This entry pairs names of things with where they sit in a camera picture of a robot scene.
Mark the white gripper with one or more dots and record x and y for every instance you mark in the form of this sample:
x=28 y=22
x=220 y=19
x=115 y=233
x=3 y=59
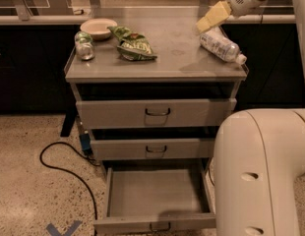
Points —
x=239 y=0

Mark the clear blue-label plastic bottle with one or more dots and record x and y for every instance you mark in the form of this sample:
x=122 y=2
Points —
x=222 y=47

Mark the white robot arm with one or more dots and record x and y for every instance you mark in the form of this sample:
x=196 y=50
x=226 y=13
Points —
x=258 y=153

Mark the grey top drawer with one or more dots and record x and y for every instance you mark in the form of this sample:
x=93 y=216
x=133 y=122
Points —
x=154 y=113

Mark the grey metal drawer cabinet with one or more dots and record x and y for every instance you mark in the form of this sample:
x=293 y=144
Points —
x=183 y=69

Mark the grey middle drawer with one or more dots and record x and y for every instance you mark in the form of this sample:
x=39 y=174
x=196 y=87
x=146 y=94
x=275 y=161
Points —
x=152 y=149

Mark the grey open bottom drawer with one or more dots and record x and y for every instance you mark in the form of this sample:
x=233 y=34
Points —
x=152 y=199

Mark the green chip bag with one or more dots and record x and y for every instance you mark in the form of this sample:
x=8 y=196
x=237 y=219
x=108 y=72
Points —
x=132 y=45

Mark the beige paper bowl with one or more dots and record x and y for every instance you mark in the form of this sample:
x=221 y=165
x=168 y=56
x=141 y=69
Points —
x=98 y=29

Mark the green soda can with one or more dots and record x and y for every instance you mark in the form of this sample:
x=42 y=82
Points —
x=84 y=46

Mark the blue power adapter box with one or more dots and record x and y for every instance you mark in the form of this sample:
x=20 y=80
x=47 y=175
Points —
x=85 y=143

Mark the dark back counter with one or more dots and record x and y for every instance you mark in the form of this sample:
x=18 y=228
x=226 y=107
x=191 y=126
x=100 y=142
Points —
x=32 y=62

